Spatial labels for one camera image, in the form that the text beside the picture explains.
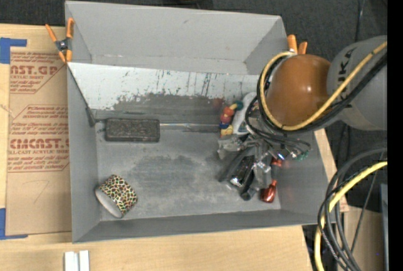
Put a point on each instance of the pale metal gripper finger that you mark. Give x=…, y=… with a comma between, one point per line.
x=262, y=172
x=231, y=145

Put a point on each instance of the red metallic bulb-shaped object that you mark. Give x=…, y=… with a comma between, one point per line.
x=268, y=193

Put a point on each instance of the colourful bead toy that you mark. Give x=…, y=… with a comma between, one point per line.
x=227, y=118

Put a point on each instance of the white plastic object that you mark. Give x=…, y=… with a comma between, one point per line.
x=244, y=118

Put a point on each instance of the grey metal bin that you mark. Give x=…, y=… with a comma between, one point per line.
x=176, y=169

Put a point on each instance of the dark brown flat block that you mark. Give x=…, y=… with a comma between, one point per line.
x=132, y=130

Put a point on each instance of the leopard print tape roll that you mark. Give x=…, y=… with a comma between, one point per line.
x=121, y=192

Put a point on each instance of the brown cardboard board, red print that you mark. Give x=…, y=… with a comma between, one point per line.
x=37, y=137

